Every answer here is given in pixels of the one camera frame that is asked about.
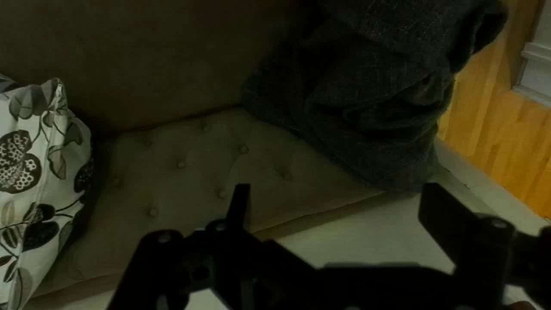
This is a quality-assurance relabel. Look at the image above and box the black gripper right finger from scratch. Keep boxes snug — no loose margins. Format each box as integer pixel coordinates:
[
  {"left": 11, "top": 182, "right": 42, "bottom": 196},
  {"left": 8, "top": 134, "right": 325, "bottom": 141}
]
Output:
[{"left": 418, "top": 182, "right": 551, "bottom": 310}]

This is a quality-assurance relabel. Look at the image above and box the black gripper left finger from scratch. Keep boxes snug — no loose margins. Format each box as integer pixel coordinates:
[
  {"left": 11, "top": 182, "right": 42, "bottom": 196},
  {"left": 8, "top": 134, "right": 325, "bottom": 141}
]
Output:
[{"left": 106, "top": 184, "right": 314, "bottom": 310}]

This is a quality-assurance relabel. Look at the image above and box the dark grey fleece blanket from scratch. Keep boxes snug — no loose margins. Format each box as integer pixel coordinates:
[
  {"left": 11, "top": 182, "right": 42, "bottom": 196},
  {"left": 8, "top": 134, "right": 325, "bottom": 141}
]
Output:
[{"left": 242, "top": 0, "right": 507, "bottom": 192}]

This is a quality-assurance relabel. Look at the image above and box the olive tufted sofa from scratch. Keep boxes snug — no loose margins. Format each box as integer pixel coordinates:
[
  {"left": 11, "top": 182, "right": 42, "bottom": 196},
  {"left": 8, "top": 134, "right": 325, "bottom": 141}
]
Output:
[{"left": 0, "top": 0, "right": 461, "bottom": 299}]

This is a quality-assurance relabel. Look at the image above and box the floral black white pillow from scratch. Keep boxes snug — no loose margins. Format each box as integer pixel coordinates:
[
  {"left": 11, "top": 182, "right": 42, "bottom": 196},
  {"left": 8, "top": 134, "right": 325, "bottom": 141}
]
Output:
[{"left": 0, "top": 75, "right": 92, "bottom": 310}]

